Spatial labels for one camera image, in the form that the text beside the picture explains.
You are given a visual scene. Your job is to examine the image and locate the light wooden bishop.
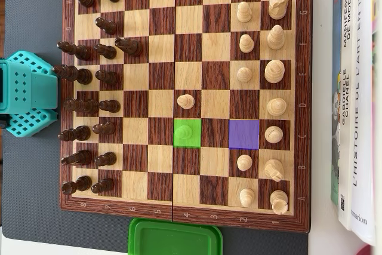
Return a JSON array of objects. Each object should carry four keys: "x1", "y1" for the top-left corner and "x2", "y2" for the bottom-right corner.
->
[
  {"x1": 264, "y1": 125, "x2": 284, "y2": 145},
  {"x1": 267, "y1": 24, "x2": 286, "y2": 50}
]

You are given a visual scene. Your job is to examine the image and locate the light wooden rook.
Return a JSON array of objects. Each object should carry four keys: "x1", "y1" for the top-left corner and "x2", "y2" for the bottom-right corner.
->
[{"x1": 270, "y1": 191, "x2": 289, "y2": 216}]

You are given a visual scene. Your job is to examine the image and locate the white art history book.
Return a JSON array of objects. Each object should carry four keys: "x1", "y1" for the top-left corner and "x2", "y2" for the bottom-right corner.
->
[{"x1": 350, "y1": 0, "x2": 377, "y2": 245}]

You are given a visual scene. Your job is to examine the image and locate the white Gabrielle Chanel book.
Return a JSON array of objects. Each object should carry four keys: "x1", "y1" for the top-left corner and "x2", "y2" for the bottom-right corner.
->
[{"x1": 338, "y1": 0, "x2": 359, "y2": 231}]

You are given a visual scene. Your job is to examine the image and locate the dark wooden bishop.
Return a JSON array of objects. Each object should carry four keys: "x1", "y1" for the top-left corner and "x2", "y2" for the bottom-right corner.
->
[
  {"x1": 58, "y1": 125, "x2": 91, "y2": 142},
  {"x1": 57, "y1": 41, "x2": 93, "y2": 61}
]

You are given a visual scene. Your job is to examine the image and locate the dark wooden queen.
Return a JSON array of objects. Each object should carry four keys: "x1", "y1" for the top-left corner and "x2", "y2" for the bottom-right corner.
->
[{"x1": 63, "y1": 98, "x2": 101, "y2": 115}]

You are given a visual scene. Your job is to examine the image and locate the light wooden king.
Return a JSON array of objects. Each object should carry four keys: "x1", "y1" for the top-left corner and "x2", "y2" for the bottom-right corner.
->
[{"x1": 264, "y1": 59, "x2": 285, "y2": 84}]

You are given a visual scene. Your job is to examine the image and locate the light wooden knight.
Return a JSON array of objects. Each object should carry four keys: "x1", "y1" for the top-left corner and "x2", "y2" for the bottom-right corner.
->
[
  {"x1": 264, "y1": 158, "x2": 285, "y2": 183},
  {"x1": 268, "y1": 0, "x2": 289, "y2": 20}
]

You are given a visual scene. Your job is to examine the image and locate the dark wooden king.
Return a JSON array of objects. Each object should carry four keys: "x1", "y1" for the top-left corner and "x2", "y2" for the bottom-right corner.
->
[{"x1": 53, "y1": 64, "x2": 93, "y2": 85}]

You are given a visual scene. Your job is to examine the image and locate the light wooden queen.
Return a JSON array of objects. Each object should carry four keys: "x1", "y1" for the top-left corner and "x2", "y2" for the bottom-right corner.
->
[{"x1": 267, "y1": 98, "x2": 288, "y2": 117}]

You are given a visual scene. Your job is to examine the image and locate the green plastic container lid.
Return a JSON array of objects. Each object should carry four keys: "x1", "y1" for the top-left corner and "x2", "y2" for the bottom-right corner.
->
[{"x1": 127, "y1": 217, "x2": 223, "y2": 255}]

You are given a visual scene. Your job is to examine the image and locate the pink object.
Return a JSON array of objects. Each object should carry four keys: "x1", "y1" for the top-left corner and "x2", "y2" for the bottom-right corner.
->
[{"x1": 356, "y1": 244, "x2": 382, "y2": 255}]

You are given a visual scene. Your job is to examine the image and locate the wooden chessboard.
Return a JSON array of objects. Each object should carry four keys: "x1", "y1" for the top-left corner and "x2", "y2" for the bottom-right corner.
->
[{"x1": 58, "y1": 0, "x2": 313, "y2": 234}]

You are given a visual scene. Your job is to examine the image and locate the light wooden pawn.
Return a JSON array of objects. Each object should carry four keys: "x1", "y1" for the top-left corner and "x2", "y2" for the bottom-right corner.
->
[
  {"x1": 177, "y1": 94, "x2": 196, "y2": 110},
  {"x1": 239, "y1": 33, "x2": 255, "y2": 53},
  {"x1": 237, "y1": 67, "x2": 254, "y2": 83},
  {"x1": 237, "y1": 154, "x2": 254, "y2": 172},
  {"x1": 239, "y1": 188, "x2": 256, "y2": 208},
  {"x1": 237, "y1": 1, "x2": 254, "y2": 23},
  {"x1": 175, "y1": 125, "x2": 193, "y2": 141}
]

